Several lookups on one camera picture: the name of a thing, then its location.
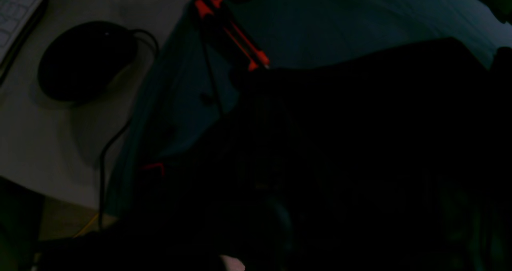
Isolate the black t-shirt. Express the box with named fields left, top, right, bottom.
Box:
left=129, top=38, right=511, bottom=271

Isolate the white keyboard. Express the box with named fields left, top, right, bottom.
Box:
left=0, top=0, right=46, bottom=75

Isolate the orange black wire stripper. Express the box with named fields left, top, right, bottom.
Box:
left=192, top=0, right=270, bottom=72

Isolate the teal table cloth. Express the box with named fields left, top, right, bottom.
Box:
left=106, top=0, right=511, bottom=216

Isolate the black computer mouse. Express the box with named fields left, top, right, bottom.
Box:
left=37, top=21, right=138, bottom=102

